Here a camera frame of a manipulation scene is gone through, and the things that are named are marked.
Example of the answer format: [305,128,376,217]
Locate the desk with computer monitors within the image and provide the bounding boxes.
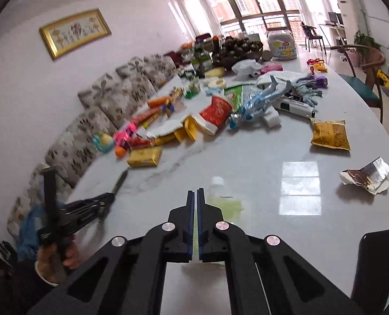
[319,11,346,53]

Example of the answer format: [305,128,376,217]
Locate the yellow snack bag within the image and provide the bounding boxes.
[310,118,351,151]

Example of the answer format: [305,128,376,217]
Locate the yellow toy tool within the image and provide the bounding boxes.
[376,70,389,89]

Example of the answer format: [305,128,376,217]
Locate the white black handheld device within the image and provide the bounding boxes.
[273,97,316,119]

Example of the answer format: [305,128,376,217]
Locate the gold framed wall picture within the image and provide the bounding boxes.
[39,8,112,61]

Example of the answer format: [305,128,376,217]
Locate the orange box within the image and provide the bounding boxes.
[147,96,172,108]

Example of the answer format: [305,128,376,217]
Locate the white plastic bag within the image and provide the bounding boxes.
[231,59,264,81]

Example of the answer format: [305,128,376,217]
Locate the white plastic jar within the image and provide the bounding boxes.
[267,29,298,61]

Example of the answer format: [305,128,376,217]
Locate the wooden round-back chair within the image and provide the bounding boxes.
[330,44,387,123]

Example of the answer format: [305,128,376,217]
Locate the green snack bag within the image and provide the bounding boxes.
[224,83,264,119]

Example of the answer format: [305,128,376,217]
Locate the floral fabric sofa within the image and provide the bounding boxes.
[6,52,178,240]

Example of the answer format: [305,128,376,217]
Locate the red yellow long packets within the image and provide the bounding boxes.
[129,108,165,128]

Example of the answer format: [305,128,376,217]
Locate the colourful toy figure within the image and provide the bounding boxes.
[163,87,186,117]

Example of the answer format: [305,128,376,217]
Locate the yellow red toy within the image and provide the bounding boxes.
[307,58,328,73]

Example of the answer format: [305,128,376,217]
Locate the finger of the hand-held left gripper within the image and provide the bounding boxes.
[71,201,114,223]
[65,192,116,211]

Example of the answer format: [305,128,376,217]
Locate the red paper bowl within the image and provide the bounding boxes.
[196,96,234,136]

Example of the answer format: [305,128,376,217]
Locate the white standing air conditioner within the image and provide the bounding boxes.
[329,0,369,36]

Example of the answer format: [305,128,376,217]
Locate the pink packet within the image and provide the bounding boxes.
[261,63,284,74]

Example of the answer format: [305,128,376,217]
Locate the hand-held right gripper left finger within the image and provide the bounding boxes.
[27,188,195,315]

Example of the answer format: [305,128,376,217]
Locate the green potted plant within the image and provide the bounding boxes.
[353,29,382,56]

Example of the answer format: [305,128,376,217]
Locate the white paper sheet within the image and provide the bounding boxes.
[146,120,185,138]

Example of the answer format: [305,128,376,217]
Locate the green snail toy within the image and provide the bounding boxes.
[92,132,115,153]

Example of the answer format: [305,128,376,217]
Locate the torn silver wrapper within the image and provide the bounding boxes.
[339,157,389,196]

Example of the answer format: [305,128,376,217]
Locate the white tape roll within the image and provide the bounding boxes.
[205,76,227,89]

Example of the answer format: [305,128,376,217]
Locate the green white box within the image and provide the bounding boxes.
[191,48,213,73]

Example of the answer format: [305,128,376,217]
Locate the black desk chair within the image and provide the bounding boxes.
[301,21,326,52]

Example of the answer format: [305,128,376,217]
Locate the grey blue gloves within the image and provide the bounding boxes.
[293,83,324,107]

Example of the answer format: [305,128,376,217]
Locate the crushed clear plastic bottle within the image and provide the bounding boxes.
[227,75,291,128]

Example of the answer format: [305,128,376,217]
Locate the pink toy water gun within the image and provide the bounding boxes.
[114,122,139,146]

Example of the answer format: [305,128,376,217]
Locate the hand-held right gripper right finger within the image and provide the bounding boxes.
[197,188,372,315]

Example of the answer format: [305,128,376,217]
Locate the window with white curtains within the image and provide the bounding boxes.
[166,0,310,45]

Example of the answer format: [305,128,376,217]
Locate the purple toy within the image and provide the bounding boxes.
[297,75,328,89]

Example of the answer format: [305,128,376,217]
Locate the plain yellow wrapper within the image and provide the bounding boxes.
[173,115,198,143]

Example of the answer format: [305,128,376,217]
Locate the grey pen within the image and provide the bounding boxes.
[110,170,129,193]

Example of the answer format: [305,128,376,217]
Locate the black chair back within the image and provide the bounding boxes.
[350,228,389,315]

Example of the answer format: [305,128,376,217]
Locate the clear green plastic bottle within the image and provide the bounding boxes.
[194,176,246,261]

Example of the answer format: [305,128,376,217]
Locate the bowl of dark fruits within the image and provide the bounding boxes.
[212,36,264,69]

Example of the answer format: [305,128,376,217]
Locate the person's left hand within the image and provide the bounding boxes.
[35,234,82,286]

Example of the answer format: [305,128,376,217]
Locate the red toy vehicle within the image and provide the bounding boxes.
[129,137,156,148]

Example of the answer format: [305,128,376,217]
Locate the gold yellow packet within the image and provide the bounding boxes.
[126,146,163,169]

